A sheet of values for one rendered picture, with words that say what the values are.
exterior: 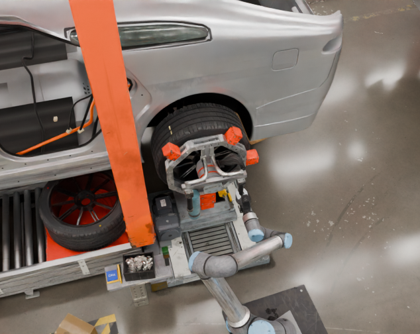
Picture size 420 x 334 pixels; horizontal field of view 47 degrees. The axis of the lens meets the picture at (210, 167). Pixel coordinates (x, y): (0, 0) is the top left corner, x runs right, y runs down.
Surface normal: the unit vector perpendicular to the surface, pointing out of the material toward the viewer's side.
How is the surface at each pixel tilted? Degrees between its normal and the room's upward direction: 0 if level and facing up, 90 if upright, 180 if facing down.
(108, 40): 90
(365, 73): 0
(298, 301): 0
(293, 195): 0
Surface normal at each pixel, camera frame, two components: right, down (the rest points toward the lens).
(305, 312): 0.00, -0.62
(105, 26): 0.25, 0.76
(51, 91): 0.21, 0.26
